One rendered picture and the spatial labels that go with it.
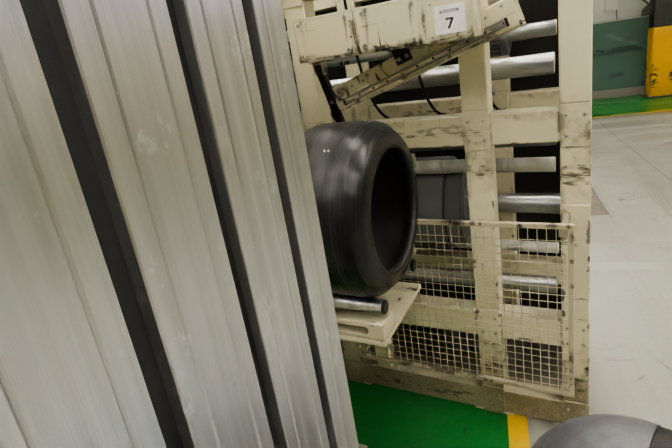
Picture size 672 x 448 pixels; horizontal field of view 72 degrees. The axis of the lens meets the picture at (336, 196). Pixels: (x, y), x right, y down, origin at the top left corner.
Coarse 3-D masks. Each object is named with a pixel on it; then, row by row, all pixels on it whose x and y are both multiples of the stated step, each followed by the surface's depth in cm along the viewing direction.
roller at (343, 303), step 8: (336, 296) 149; (344, 296) 148; (352, 296) 147; (336, 304) 148; (344, 304) 147; (352, 304) 145; (360, 304) 144; (368, 304) 143; (376, 304) 142; (384, 304) 141; (376, 312) 142; (384, 312) 141
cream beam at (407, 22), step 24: (408, 0) 140; (432, 0) 137; (456, 0) 134; (480, 0) 142; (312, 24) 157; (336, 24) 153; (360, 24) 149; (384, 24) 146; (408, 24) 142; (432, 24) 139; (480, 24) 143; (312, 48) 160; (336, 48) 156; (360, 48) 152; (384, 48) 149
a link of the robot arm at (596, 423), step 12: (576, 420) 38; (588, 420) 37; (600, 420) 37; (612, 420) 36; (624, 420) 36; (636, 420) 36; (552, 432) 39; (564, 432) 38; (576, 432) 37; (588, 432) 36; (600, 432) 35; (612, 432) 35; (624, 432) 34; (636, 432) 34; (648, 432) 34; (540, 444) 40; (552, 444) 38; (564, 444) 37; (576, 444) 36; (588, 444) 35; (600, 444) 34; (612, 444) 34; (624, 444) 34; (636, 444) 33; (648, 444) 33
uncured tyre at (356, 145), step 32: (320, 128) 143; (352, 128) 136; (384, 128) 142; (320, 160) 130; (352, 160) 127; (384, 160) 169; (320, 192) 127; (352, 192) 125; (384, 192) 175; (416, 192) 164; (320, 224) 126; (352, 224) 124; (384, 224) 175; (416, 224) 164; (352, 256) 127; (384, 256) 168; (352, 288) 135; (384, 288) 142
